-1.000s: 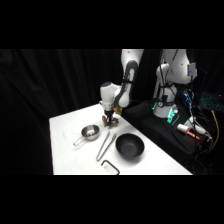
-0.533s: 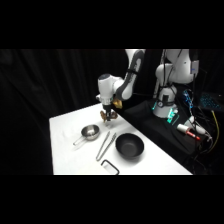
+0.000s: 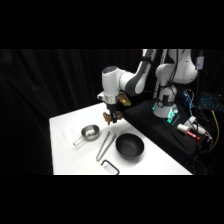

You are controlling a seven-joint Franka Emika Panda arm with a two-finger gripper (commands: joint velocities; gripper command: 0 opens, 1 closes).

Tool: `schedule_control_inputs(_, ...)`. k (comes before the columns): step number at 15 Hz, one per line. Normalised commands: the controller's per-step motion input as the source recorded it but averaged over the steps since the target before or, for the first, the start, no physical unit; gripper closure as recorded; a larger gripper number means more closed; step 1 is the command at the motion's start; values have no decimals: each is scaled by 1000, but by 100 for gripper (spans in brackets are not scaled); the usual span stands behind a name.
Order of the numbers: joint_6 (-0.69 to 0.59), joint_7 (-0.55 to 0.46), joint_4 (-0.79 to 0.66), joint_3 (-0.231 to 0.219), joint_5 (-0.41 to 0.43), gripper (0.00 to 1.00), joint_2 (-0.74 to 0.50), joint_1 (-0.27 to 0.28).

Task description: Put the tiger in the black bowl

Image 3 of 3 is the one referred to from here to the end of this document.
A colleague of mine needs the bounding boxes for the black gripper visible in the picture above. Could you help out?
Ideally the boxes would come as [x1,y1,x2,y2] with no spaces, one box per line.
[106,99,119,125]

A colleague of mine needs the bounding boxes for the orange striped tiger toy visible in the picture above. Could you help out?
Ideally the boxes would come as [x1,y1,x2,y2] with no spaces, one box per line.
[102,111,124,126]

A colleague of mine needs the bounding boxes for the black bowl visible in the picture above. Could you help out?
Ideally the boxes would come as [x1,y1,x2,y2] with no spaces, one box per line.
[115,132,146,160]

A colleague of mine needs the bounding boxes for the small steel saucepan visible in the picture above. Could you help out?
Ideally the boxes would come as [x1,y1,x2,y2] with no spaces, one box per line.
[72,124,101,147]

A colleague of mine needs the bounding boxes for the metal kitchen tongs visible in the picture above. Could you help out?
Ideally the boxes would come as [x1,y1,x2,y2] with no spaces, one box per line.
[95,131,118,162]

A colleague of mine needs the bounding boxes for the green lit control box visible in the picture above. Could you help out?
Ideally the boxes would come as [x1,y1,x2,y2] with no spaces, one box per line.
[166,109,180,125]

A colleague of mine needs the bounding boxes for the black curtain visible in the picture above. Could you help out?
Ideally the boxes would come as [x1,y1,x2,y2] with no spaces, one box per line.
[0,49,224,176]

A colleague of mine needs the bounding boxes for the white and red cylinder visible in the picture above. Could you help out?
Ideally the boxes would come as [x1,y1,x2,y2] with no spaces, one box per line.
[176,123,202,142]

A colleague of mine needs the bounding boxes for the teal lit keyboard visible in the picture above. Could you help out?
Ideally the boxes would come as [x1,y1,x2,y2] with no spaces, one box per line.
[199,92,222,110]

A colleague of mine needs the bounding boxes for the small white box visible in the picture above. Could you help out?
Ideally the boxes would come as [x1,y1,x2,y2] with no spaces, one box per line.
[195,55,205,71]

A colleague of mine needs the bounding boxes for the blue cable bundle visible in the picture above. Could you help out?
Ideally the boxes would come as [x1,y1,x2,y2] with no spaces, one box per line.
[182,89,196,109]

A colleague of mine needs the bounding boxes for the yellow cable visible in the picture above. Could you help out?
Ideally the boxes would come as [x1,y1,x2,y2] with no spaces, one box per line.
[207,109,221,154]

